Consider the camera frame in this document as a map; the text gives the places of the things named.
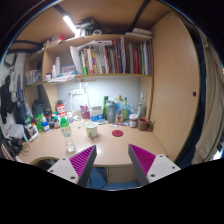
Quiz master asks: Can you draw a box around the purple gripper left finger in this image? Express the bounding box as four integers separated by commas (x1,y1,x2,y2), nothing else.
48,145,97,187

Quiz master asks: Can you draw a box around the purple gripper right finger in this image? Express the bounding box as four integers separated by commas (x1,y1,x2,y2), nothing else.
128,144,180,186

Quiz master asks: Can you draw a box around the brown ceramic mug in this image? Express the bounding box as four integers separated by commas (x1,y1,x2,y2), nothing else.
138,117,153,131

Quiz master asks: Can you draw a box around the white mug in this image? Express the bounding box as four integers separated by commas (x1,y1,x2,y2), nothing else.
85,122,98,138

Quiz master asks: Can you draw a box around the red round coaster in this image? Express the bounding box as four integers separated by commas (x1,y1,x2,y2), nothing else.
112,130,123,137

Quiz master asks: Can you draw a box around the white lidded jar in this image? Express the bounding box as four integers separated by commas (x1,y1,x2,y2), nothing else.
129,114,138,128

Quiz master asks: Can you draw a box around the clear bottle green cap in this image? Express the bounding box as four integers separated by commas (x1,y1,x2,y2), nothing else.
60,117,76,152

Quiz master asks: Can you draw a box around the pink card packet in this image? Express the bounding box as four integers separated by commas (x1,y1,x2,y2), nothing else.
80,106,90,119

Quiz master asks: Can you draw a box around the clear glass bottle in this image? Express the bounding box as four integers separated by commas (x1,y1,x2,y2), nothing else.
137,93,147,117

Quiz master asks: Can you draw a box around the green glass bottle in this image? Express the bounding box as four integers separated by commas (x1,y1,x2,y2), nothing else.
122,97,128,121

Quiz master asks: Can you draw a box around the red white can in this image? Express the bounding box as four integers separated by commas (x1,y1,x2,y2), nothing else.
56,104,65,115

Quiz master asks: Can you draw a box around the green plastic bottle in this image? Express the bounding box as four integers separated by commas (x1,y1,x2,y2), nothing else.
34,114,44,132

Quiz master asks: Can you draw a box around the beige curtain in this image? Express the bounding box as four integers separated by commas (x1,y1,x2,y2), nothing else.
192,29,224,164

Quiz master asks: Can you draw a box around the grey shaker bottle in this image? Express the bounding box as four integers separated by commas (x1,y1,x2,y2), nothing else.
106,101,115,124

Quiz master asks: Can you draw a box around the white desk lamp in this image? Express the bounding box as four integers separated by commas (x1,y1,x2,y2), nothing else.
69,83,90,114

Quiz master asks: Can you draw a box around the wooden wardrobe door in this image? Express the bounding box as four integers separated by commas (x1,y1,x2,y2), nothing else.
151,12,200,161

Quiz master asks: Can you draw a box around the row of books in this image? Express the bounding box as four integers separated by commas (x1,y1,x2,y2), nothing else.
70,36,151,75

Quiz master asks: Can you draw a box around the wooden shelf unit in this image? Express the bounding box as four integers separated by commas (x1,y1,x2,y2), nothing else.
25,34,153,110

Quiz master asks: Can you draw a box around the ceiling strip light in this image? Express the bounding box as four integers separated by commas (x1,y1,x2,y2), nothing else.
63,15,77,34

